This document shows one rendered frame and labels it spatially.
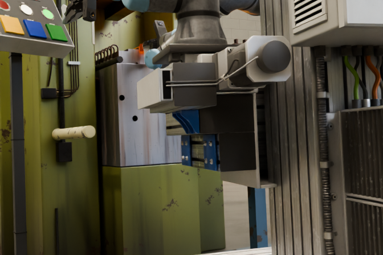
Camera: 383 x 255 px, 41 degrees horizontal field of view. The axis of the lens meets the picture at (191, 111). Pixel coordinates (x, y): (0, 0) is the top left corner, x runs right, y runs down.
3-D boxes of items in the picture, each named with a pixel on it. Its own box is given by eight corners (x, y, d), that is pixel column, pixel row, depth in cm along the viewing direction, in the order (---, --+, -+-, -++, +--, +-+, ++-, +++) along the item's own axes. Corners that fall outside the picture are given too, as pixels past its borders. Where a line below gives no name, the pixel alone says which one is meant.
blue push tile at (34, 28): (47, 37, 191) (40, 22, 194) (30, 34, 185) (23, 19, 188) (45, 40, 192) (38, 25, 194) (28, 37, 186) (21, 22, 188)
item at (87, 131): (97, 138, 187) (96, 124, 188) (82, 139, 185) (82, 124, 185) (64, 140, 226) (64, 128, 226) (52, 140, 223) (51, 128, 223)
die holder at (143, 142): (197, 161, 236) (193, 65, 238) (120, 167, 218) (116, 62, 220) (147, 159, 285) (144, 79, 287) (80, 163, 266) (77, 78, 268)
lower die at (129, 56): (159, 66, 236) (159, 48, 237) (119, 65, 227) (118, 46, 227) (125, 77, 273) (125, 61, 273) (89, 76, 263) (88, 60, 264)
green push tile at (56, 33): (68, 41, 199) (61, 26, 202) (53, 38, 193) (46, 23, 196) (65, 44, 200) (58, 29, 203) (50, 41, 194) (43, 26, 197)
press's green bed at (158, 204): (202, 264, 234) (197, 161, 236) (124, 279, 215) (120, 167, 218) (150, 244, 283) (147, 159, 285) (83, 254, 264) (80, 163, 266)
